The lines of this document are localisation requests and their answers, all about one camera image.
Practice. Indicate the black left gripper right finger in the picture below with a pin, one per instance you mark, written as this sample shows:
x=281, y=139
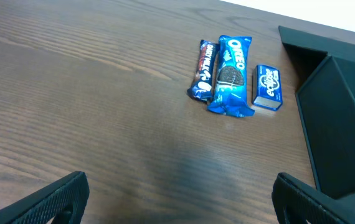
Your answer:
x=296, y=202

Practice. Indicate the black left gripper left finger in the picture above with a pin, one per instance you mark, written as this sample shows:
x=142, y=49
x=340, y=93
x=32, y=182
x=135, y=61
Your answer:
x=63, y=201

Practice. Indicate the blue Oreo cookie pack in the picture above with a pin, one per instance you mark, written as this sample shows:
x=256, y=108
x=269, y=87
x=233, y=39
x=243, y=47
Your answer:
x=230, y=91

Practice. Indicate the blue Eclipse mint box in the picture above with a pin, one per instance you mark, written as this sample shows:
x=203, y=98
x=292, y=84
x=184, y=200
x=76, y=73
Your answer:
x=267, y=90

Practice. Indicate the dark green open box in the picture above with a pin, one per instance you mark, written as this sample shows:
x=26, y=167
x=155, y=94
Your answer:
x=326, y=104

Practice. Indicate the Dairy Milk chocolate bar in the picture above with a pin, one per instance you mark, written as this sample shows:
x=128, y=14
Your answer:
x=201, y=86

